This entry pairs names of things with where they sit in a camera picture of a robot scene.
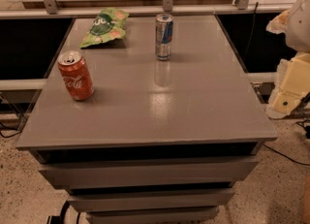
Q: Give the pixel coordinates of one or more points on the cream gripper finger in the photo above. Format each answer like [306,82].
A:
[292,84]

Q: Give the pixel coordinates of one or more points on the redbull can silver blue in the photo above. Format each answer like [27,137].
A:
[163,36]

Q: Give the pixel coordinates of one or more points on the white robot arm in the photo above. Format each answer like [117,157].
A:
[295,24]

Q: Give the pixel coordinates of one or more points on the red coca cola can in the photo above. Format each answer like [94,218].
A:
[74,71]

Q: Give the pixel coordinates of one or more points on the grey drawer cabinet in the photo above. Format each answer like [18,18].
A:
[159,141]

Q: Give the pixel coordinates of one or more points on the green snack bag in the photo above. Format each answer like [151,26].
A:
[107,26]

